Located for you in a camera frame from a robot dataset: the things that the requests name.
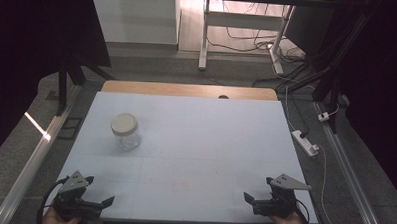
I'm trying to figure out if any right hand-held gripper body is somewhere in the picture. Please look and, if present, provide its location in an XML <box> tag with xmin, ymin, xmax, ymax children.
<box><xmin>252</xmin><ymin>172</ymin><xmax>312</xmax><ymax>220</ymax></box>

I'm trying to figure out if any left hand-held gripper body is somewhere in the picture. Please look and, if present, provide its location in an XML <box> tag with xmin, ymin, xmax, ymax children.
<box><xmin>52</xmin><ymin>169</ymin><xmax>105</xmax><ymax>223</ymax></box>

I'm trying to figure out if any clear glass jar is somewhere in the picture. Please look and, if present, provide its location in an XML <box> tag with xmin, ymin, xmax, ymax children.
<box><xmin>113</xmin><ymin>121</ymin><xmax>143</xmax><ymax>152</ymax></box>

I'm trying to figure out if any cream round jar lid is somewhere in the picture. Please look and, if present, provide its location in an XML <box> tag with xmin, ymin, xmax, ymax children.
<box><xmin>110</xmin><ymin>112</ymin><xmax>139</xmax><ymax>138</ymax></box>

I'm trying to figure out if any person's left hand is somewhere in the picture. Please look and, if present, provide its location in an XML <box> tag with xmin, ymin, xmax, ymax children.
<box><xmin>40</xmin><ymin>206</ymin><xmax>83</xmax><ymax>224</ymax></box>

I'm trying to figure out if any white power strip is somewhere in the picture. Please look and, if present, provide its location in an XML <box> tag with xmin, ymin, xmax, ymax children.
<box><xmin>290</xmin><ymin>129</ymin><xmax>321</xmax><ymax>158</ymax></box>

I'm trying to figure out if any small white adapter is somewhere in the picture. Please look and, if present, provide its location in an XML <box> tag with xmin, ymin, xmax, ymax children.
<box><xmin>317</xmin><ymin>111</ymin><xmax>332</xmax><ymax>123</ymax></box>

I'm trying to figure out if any black metal stand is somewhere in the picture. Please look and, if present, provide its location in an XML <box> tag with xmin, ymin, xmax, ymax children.
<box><xmin>54</xmin><ymin>58</ymin><xmax>117</xmax><ymax>119</ymax></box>
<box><xmin>279</xmin><ymin>0</ymin><xmax>385</xmax><ymax>136</ymax></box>

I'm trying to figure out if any wooden table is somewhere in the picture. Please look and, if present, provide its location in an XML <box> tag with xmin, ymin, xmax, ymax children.
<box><xmin>100</xmin><ymin>80</ymin><xmax>279</xmax><ymax>102</ymax></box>

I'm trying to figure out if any black curtain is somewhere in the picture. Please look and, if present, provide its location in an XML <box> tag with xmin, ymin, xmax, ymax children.
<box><xmin>329</xmin><ymin>0</ymin><xmax>397</xmax><ymax>204</ymax></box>
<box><xmin>0</xmin><ymin>0</ymin><xmax>114</xmax><ymax>170</ymax></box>

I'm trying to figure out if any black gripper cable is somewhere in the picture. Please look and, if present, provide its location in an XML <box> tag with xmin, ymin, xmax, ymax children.
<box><xmin>294</xmin><ymin>197</ymin><xmax>314</xmax><ymax>224</ymax></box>
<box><xmin>36</xmin><ymin>175</ymin><xmax>69</xmax><ymax>224</ymax></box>

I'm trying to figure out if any thin white cable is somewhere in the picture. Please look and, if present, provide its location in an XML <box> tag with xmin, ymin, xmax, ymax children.
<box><xmin>311</xmin><ymin>144</ymin><xmax>345</xmax><ymax>224</ymax></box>

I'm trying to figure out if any aluminium floor rail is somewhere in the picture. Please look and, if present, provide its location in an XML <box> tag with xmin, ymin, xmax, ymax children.
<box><xmin>0</xmin><ymin>81</ymin><xmax>83</xmax><ymax>224</ymax></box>
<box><xmin>309</xmin><ymin>100</ymin><xmax>392</xmax><ymax>224</ymax></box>

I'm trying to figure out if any black power cable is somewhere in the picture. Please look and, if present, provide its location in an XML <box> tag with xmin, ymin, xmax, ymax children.
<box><xmin>289</xmin><ymin>97</ymin><xmax>312</xmax><ymax>140</ymax></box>

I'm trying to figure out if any tangle of black floor cables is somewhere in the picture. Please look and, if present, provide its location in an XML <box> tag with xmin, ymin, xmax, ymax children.
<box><xmin>206</xmin><ymin>0</ymin><xmax>308</xmax><ymax>65</ymax></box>

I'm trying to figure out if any white desk frame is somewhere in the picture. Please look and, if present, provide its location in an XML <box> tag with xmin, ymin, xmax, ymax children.
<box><xmin>197</xmin><ymin>0</ymin><xmax>295</xmax><ymax>76</ymax></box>

